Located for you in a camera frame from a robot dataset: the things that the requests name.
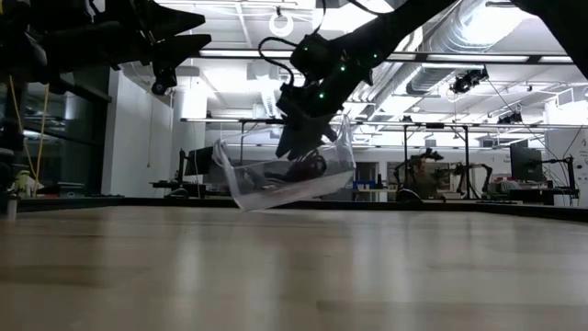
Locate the clear plastic box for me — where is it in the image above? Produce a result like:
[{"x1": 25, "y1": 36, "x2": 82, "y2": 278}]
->
[{"x1": 211, "y1": 114, "x2": 358, "y2": 212}]

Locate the black computer monitor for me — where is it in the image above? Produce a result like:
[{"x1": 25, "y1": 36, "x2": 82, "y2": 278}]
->
[
  {"x1": 177, "y1": 145, "x2": 215, "y2": 185},
  {"x1": 509, "y1": 140, "x2": 544, "y2": 183}
]

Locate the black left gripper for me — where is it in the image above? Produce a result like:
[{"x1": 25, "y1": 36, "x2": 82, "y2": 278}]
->
[{"x1": 103, "y1": 0, "x2": 213, "y2": 70}]

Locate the yellow cable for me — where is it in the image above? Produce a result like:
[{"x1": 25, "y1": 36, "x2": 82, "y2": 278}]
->
[
  {"x1": 7, "y1": 75, "x2": 38, "y2": 197},
  {"x1": 32, "y1": 82, "x2": 51, "y2": 197}
]

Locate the white ceiling ring lamp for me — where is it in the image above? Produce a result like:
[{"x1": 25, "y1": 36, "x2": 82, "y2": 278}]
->
[{"x1": 268, "y1": 11, "x2": 295, "y2": 38}]

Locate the silver ceiling air duct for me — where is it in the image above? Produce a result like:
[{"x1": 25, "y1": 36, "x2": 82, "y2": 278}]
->
[{"x1": 406, "y1": 0, "x2": 543, "y2": 96}]

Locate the black cable with red wrap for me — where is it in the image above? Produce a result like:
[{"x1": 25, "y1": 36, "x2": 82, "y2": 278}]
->
[{"x1": 283, "y1": 150, "x2": 328, "y2": 184}]

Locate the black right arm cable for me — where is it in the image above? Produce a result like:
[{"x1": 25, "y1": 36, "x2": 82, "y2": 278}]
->
[{"x1": 257, "y1": 0, "x2": 328, "y2": 88}]

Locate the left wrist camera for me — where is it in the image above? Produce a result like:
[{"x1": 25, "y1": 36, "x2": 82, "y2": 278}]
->
[{"x1": 150, "y1": 62, "x2": 178, "y2": 97}]

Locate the grey storage box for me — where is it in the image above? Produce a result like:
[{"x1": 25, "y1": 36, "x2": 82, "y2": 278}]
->
[{"x1": 57, "y1": 182, "x2": 86, "y2": 197}]

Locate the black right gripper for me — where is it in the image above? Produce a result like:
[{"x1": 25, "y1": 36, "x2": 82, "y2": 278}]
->
[{"x1": 275, "y1": 85, "x2": 344, "y2": 161}]

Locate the black overhead camera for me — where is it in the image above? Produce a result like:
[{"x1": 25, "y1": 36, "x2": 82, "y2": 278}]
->
[{"x1": 448, "y1": 67, "x2": 491, "y2": 96}]

